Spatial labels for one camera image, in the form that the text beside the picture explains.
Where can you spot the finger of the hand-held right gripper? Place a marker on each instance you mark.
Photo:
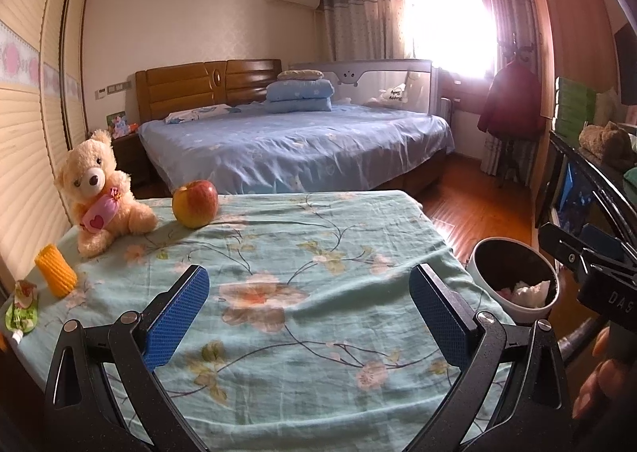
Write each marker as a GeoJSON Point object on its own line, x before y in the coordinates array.
{"type": "Point", "coordinates": [602, 239]}
{"type": "Point", "coordinates": [567, 253]}

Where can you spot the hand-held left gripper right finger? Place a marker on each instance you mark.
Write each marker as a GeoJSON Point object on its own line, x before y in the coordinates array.
{"type": "Point", "coordinates": [443, 317]}

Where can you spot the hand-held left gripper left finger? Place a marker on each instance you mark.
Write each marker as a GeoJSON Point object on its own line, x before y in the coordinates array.
{"type": "Point", "coordinates": [174, 317]}

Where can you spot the round black bin white rim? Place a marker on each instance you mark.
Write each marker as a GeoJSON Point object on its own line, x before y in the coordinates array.
{"type": "Point", "coordinates": [522, 316]}

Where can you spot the person's right hand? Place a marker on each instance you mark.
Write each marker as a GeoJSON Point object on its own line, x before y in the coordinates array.
{"type": "Point", "coordinates": [594, 382]}

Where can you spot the black glass cabinet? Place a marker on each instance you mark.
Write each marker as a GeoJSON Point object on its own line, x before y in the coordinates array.
{"type": "Point", "coordinates": [562, 183]}

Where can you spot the brown plush toy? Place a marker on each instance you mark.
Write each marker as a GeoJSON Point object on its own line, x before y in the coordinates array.
{"type": "Point", "coordinates": [607, 143]}

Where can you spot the red yellow apple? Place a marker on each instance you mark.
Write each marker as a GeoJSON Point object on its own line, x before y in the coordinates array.
{"type": "Point", "coordinates": [195, 205]}

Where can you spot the yellow corn toy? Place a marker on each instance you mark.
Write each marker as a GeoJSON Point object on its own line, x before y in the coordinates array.
{"type": "Point", "coordinates": [57, 273]}

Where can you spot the teal floral blanket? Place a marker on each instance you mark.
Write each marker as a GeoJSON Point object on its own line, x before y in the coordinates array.
{"type": "Point", "coordinates": [298, 292]}

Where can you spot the stack of green boxes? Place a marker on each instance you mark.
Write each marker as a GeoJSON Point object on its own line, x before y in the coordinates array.
{"type": "Point", "coordinates": [572, 103]}

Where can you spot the beige teddy bear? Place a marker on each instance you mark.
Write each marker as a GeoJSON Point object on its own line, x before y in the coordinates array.
{"type": "Point", "coordinates": [99, 193]}

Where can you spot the green food pouch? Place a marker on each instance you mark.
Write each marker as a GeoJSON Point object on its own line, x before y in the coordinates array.
{"type": "Point", "coordinates": [22, 312]}

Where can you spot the dark red coat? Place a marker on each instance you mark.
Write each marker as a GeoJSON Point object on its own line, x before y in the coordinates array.
{"type": "Point", "coordinates": [510, 103]}

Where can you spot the dark wooden nightstand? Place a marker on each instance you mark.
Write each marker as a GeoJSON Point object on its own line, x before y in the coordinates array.
{"type": "Point", "coordinates": [132, 158]}

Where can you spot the black television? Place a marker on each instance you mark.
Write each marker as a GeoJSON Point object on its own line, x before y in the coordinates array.
{"type": "Point", "coordinates": [628, 68]}

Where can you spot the white radiator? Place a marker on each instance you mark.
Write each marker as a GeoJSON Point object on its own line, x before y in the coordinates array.
{"type": "Point", "coordinates": [446, 108]}

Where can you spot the white blue flat pillow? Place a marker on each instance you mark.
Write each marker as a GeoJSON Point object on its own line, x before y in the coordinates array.
{"type": "Point", "coordinates": [199, 113]}

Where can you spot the dark coat rack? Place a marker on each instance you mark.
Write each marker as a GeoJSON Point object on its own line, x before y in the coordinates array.
{"type": "Point", "coordinates": [517, 51]}

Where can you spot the bed with blue sheet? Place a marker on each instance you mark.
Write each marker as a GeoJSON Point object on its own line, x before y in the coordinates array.
{"type": "Point", "coordinates": [298, 143]}

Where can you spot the cream sliding door wardrobe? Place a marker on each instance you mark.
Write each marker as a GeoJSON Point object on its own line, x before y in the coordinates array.
{"type": "Point", "coordinates": [30, 143]}

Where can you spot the brown wooden headboard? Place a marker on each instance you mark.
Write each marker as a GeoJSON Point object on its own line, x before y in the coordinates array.
{"type": "Point", "coordinates": [189, 88]}

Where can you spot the grey patterned curtain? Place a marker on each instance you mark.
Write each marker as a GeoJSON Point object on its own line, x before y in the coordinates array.
{"type": "Point", "coordinates": [502, 9]}
{"type": "Point", "coordinates": [358, 19]}

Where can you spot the folded blue quilt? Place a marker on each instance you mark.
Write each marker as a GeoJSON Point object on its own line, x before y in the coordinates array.
{"type": "Point", "coordinates": [298, 96]}

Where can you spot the small beige pillow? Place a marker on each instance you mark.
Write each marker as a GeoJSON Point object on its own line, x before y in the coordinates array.
{"type": "Point", "coordinates": [298, 74]}

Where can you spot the small photo frame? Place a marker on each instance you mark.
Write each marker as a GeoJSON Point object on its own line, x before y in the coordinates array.
{"type": "Point", "coordinates": [118, 126]}

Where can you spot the wall switch panel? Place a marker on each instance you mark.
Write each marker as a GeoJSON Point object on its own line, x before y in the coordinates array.
{"type": "Point", "coordinates": [114, 88]}

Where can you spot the grey bed guard rail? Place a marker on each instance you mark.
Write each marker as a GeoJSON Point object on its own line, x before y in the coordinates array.
{"type": "Point", "coordinates": [378, 81]}

